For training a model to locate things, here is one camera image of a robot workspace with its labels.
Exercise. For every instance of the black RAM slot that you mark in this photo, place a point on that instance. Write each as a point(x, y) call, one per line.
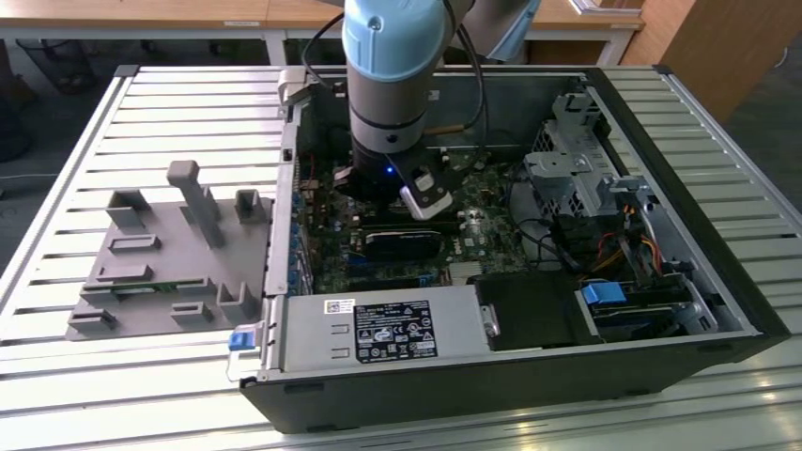
point(377, 214)
point(377, 225)
point(377, 220)

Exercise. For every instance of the black hard disk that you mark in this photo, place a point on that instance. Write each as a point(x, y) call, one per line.
point(633, 324)

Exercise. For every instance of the silver metal drive cage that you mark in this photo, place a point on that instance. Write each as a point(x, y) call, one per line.
point(558, 178)

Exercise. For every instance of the black open PC case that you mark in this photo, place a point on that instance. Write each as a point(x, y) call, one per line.
point(438, 399)

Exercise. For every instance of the black expansion slot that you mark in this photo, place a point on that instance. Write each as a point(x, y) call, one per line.
point(382, 283)

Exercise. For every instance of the grey power supply unit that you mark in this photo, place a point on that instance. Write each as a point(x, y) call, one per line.
point(314, 338)

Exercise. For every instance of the wooden cabinet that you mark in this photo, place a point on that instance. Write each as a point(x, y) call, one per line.
point(721, 47)

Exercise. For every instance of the black plastic shroud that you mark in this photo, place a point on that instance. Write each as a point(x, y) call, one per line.
point(533, 310)

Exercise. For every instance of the black graphics card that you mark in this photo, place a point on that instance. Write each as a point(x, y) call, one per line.
point(401, 246)

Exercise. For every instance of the green motherboard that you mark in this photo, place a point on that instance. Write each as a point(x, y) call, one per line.
point(489, 225)

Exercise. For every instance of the blue disk carrier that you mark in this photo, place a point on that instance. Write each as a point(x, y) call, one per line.
point(605, 293)

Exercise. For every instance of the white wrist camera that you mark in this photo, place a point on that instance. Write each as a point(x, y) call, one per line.
point(429, 202)

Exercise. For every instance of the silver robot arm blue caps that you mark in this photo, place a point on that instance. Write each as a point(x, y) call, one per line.
point(389, 103)

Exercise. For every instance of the silver chipset heatsink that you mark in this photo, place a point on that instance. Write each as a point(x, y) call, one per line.
point(466, 270)

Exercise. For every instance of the grey case latch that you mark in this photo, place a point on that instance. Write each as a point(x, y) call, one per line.
point(291, 87)

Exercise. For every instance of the wooden desk white frame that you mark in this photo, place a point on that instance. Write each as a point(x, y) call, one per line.
point(189, 11)

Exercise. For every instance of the silver disk bay frame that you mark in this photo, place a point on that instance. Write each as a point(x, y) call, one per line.
point(658, 221)

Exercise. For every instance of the grey plastic parts rack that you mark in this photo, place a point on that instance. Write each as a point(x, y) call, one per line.
point(170, 263)

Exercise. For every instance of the blue case latch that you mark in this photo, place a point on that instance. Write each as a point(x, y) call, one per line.
point(242, 340)

